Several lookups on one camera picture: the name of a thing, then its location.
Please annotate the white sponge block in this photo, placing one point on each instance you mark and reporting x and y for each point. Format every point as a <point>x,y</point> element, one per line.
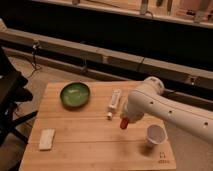
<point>46,139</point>

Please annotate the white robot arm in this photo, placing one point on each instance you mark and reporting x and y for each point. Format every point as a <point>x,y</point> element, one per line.
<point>147,98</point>

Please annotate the green ceramic bowl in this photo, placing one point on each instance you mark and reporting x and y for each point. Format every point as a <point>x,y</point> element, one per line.
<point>75,94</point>

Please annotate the red pepper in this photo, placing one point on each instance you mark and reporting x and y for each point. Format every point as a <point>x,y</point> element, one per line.
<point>124,123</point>

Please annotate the black chair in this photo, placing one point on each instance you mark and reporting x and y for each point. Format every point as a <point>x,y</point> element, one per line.
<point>12,90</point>

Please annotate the white tube bottle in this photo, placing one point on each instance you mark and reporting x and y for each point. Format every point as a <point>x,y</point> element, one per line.
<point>113,104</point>

